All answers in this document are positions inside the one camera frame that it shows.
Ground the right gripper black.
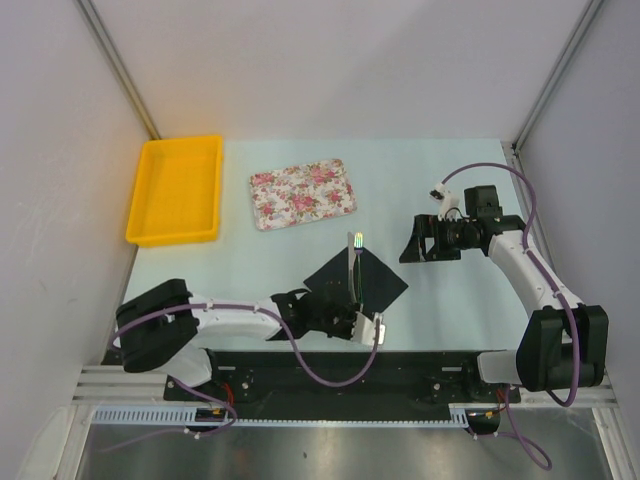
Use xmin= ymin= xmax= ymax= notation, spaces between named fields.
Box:
xmin=399 ymin=214 xmax=479 ymax=263

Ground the iridescent green fork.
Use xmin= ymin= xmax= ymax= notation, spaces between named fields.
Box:
xmin=353 ymin=232 xmax=364 ymax=305

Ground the silver table knife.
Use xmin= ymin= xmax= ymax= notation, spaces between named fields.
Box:
xmin=347 ymin=232 xmax=357 ymax=302

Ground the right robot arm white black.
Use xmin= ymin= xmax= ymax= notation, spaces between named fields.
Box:
xmin=399 ymin=185 xmax=609 ymax=401

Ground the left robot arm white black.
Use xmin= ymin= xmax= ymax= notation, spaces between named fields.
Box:
xmin=110 ymin=279 xmax=375 ymax=400

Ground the floral pattern tray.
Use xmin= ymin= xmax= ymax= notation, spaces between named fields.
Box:
xmin=249 ymin=158 xmax=357 ymax=231

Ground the yellow plastic bin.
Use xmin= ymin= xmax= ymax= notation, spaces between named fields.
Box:
xmin=125 ymin=135 xmax=224 ymax=248

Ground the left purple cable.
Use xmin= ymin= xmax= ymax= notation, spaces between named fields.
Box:
xmin=94 ymin=299 xmax=381 ymax=454

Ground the purple cable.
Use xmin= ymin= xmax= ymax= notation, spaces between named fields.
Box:
xmin=94 ymin=299 xmax=381 ymax=454
xmin=442 ymin=162 xmax=584 ymax=471

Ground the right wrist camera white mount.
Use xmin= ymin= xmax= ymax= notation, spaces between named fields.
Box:
xmin=429 ymin=182 xmax=460 ymax=221

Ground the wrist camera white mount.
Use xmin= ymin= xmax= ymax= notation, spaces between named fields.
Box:
xmin=429 ymin=182 xmax=460 ymax=221
xmin=351 ymin=312 xmax=386 ymax=347

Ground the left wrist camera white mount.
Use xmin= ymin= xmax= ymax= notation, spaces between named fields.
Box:
xmin=351 ymin=312 xmax=386 ymax=347

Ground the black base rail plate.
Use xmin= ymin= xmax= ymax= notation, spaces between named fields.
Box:
xmin=102 ymin=349 xmax=521 ymax=422

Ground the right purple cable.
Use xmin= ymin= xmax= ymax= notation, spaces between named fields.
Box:
xmin=442 ymin=162 xmax=584 ymax=471

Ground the white slotted cable duct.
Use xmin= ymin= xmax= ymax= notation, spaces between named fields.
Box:
xmin=91 ymin=405 xmax=469 ymax=429

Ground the right aluminium frame post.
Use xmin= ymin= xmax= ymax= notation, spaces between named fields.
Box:
xmin=511 ymin=0 xmax=608 ymax=155

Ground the aluminium frame post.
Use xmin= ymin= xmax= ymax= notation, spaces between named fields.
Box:
xmin=511 ymin=0 xmax=608 ymax=155
xmin=73 ymin=0 xmax=161 ymax=140

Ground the left aluminium frame post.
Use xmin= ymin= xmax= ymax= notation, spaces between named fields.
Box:
xmin=73 ymin=0 xmax=161 ymax=140

